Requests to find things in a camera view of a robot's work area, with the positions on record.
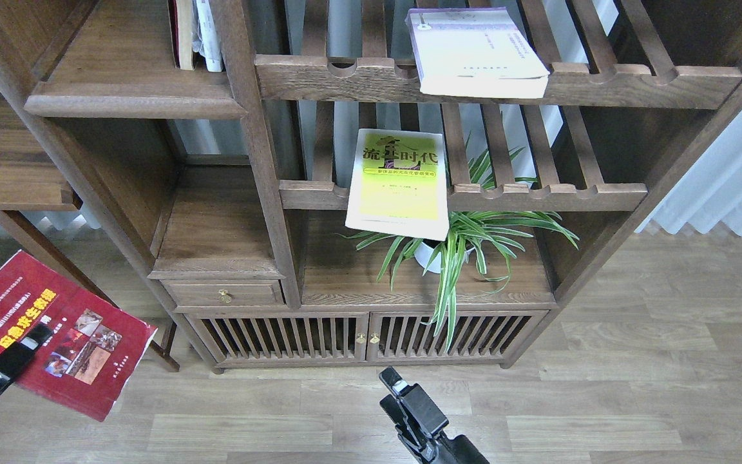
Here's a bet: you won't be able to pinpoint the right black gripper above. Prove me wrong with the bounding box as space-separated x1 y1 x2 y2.
379 367 490 463

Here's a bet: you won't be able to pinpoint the red paperback book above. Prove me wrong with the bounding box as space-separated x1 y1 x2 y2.
0 251 156 421

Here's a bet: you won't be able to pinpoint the white purple book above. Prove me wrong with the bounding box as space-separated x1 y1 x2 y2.
404 8 549 99

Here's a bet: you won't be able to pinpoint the brass drawer knob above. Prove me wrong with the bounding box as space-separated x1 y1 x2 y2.
218 289 233 304

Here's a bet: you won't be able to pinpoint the spider plant leaves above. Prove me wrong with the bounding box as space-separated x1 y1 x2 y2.
338 149 579 353

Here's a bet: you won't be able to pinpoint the yellow green book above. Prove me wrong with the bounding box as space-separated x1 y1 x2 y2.
345 128 450 241

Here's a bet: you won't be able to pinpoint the brass cabinet door knobs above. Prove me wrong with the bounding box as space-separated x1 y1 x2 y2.
354 333 381 344

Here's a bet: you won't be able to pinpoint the dark wooden bookshelf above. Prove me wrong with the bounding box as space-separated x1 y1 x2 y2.
0 1 742 372

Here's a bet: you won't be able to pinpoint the white plant pot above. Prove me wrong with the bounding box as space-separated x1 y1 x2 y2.
414 240 475 274

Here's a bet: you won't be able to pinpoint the upright tan book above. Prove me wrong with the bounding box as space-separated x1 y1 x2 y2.
168 1 195 71

